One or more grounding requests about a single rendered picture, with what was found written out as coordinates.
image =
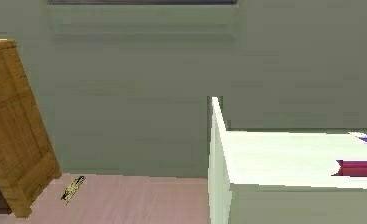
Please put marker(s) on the yellow and black small thing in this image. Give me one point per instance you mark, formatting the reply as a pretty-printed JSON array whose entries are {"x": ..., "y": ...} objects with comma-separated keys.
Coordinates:
[{"x": 72, "y": 189}]

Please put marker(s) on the brown wooden cupboard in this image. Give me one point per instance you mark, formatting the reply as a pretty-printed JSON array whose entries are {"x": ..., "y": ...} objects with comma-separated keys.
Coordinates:
[{"x": 14, "y": 126}]

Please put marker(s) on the dark red book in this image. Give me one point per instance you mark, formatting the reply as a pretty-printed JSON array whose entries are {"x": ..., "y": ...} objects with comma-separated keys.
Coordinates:
[{"x": 357, "y": 168}]

